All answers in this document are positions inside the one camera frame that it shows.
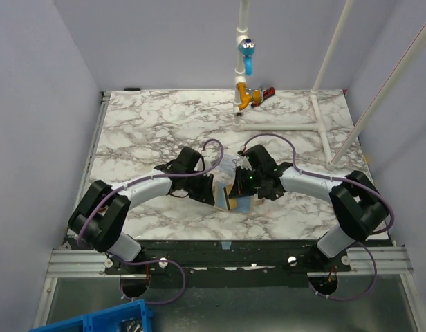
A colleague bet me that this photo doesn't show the gold card with magnetic stripe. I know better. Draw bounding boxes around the gold card with magnetic stripe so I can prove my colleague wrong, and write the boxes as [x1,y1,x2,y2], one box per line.
[223,185,238,211]

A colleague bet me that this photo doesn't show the beige leather card holder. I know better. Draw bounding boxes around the beige leather card holder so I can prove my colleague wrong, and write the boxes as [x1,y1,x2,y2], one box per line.
[213,181,253,214]

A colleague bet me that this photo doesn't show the aluminium rail frame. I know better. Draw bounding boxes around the aluminium rail frame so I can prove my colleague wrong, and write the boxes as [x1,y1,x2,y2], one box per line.
[47,90,423,331]

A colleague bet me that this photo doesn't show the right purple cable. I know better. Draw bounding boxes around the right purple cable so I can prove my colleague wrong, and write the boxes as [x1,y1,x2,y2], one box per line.
[239,133,396,302]

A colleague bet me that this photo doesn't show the orange pipe valve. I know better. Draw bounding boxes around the orange pipe valve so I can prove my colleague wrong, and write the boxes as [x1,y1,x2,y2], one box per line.
[236,82,263,111]

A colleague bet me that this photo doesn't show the blue plastic bin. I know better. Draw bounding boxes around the blue plastic bin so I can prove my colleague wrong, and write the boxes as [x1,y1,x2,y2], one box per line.
[30,299,153,332]

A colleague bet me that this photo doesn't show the red black pliers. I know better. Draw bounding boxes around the red black pliers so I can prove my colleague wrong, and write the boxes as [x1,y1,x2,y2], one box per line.
[251,87,276,108]

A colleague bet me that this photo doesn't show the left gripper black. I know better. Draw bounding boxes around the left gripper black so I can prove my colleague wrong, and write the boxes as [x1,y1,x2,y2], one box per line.
[183,170,215,205]

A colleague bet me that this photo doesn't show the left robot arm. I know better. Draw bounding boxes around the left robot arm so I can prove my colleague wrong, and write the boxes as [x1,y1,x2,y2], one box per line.
[68,147,215,273]

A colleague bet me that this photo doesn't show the white PVC pipe frame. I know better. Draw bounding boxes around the white PVC pipe frame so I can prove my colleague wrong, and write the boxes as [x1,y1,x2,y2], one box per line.
[227,1,426,170]

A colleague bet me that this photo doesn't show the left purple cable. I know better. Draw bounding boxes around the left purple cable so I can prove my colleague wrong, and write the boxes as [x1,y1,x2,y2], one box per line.
[76,138,225,306]

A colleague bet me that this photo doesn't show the silver VIP card top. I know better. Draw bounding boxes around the silver VIP card top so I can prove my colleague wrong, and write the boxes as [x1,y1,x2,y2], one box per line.
[219,154,241,176]

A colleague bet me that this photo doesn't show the blue pipe valve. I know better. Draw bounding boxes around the blue pipe valve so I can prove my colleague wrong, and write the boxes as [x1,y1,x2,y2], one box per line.
[238,38,255,76]

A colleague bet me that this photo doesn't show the purple cable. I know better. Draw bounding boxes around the purple cable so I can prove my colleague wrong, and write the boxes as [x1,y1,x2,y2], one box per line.
[239,133,396,302]
[76,138,225,306]

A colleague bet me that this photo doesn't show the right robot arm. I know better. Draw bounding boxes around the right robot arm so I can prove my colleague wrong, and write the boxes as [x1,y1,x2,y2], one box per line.
[228,145,390,271]

